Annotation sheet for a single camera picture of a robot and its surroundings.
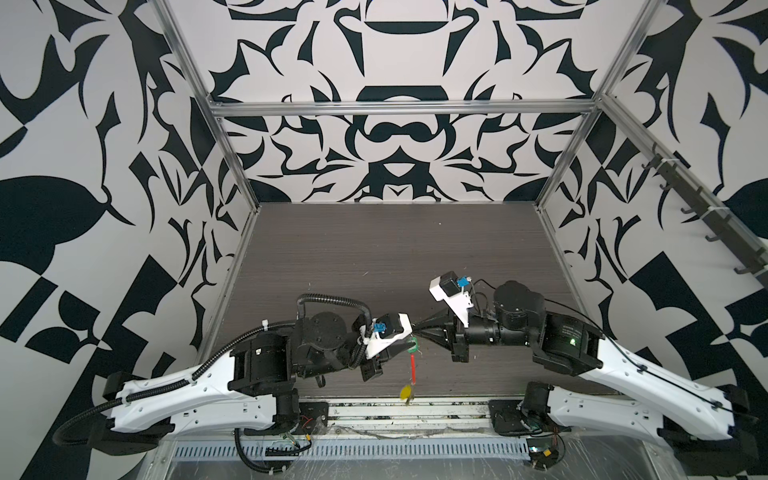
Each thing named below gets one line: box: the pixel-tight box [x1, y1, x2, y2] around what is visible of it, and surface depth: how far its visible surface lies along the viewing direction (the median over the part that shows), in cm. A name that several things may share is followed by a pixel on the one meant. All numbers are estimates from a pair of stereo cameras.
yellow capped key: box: [399, 384, 413, 405], surface depth 68 cm
